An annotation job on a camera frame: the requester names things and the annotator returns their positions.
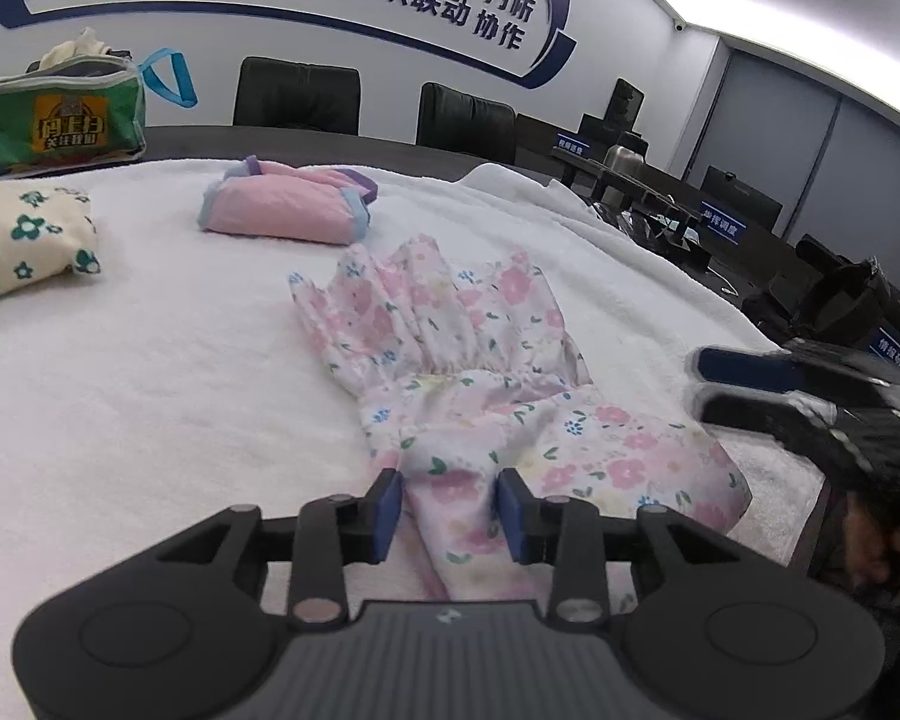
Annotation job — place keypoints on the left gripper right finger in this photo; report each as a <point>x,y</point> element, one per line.
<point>565,534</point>

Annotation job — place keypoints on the pink floral white garment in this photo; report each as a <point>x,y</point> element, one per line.
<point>462,374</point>

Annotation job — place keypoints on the black office chair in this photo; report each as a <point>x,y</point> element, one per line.
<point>274,93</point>
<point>462,123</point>

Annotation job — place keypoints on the black office chair right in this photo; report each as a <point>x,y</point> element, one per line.
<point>462,123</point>

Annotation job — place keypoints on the black office chair left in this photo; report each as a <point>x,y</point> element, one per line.
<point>274,93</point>

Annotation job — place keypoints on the white fluffy towel mat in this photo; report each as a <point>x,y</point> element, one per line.
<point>180,379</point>

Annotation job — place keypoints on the cream plush in bag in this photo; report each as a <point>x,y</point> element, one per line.
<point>86,44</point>

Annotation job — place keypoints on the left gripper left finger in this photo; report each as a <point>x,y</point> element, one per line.
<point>332,533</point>

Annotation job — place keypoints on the pink folded garment blue trim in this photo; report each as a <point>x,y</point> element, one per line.
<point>265,199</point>

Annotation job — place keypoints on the green zipper storage bag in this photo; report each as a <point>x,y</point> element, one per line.
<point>87,110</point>

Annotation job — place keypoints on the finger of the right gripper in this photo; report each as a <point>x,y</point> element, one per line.
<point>802,424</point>
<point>765,371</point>

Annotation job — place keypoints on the cream green-flower folded garment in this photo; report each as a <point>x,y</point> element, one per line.
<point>46,230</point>

